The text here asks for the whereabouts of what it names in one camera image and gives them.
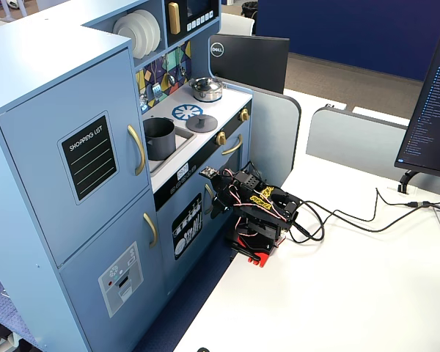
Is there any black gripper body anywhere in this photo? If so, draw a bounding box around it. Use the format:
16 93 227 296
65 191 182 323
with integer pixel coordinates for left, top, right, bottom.
213 169 241 207

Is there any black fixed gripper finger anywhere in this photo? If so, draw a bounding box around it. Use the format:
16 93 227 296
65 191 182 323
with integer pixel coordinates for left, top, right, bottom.
209 197 227 221

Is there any gray round pot lid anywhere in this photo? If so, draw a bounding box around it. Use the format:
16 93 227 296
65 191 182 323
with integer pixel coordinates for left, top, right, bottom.
186 114 219 133

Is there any steel lid with black knob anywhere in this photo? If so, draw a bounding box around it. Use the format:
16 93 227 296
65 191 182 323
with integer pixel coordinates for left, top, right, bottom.
188 76 223 93

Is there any gray toy sink basin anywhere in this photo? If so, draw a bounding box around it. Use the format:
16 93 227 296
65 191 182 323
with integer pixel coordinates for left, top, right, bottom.
145 126 198 174

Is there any gray rounded desk divider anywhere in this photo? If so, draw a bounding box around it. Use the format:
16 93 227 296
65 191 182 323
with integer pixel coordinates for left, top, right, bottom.
219 78 302 184

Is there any gray cylindrical pot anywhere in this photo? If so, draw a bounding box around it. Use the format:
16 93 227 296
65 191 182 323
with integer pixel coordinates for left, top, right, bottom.
142 117 177 161

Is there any shiny steel pot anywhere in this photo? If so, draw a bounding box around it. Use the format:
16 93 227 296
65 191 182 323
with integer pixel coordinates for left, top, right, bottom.
190 84 224 103

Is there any hanging metal slotted spatula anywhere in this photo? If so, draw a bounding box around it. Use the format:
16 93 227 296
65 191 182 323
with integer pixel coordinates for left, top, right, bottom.
151 60 164 101

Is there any hanging metal spoon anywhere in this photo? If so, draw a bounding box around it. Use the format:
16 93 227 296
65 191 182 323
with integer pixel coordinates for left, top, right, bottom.
166 54 177 87

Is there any black Dell monitor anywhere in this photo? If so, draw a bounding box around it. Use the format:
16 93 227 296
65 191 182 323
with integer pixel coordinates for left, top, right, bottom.
208 33 290 95

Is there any gray long desk divider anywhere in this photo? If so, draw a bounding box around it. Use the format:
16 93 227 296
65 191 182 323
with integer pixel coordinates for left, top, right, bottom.
306 106 440 199

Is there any white chair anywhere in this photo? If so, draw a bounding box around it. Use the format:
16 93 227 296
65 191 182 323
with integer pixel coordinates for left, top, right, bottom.
219 12 256 37

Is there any black toy microwave door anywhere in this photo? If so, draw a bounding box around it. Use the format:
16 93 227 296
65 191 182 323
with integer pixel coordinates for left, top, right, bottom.
164 0 221 47

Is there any black trash bin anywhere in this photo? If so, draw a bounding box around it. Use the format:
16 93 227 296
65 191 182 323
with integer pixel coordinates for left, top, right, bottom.
241 1 260 23

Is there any large white plate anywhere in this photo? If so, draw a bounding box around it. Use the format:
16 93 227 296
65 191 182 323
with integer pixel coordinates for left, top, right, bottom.
112 13 149 60

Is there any dark blue partition panel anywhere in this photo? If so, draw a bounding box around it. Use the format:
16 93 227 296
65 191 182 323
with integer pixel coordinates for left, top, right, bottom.
254 0 440 82

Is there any black monitor with lit screen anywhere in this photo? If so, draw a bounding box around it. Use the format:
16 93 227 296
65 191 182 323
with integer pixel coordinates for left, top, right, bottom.
394 29 440 180

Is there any light blue toy kitchen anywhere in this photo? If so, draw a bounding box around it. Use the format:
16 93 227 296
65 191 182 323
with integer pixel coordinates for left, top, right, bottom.
0 0 254 352

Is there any gold oven handle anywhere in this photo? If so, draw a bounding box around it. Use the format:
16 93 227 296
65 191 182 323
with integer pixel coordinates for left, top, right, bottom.
221 133 244 156

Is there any red robot base mount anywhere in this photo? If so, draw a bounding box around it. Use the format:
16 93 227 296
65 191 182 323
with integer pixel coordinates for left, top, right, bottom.
225 234 287 268

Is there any gold curved freezer handle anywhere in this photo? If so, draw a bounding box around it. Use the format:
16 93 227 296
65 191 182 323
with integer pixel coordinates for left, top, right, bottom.
143 212 158 249

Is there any gold curved fridge handle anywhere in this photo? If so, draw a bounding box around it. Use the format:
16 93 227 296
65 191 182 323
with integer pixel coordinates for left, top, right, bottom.
127 124 147 177

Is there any black power cable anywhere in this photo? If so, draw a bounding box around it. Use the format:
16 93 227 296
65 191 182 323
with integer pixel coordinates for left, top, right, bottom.
288 199 440 245

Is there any gold microwave handle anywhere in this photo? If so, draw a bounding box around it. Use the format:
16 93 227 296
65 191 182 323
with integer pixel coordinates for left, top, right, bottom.
167 1 182 36

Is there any black usb cable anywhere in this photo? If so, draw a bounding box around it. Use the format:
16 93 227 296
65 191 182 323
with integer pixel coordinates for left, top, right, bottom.
296 187 440 223

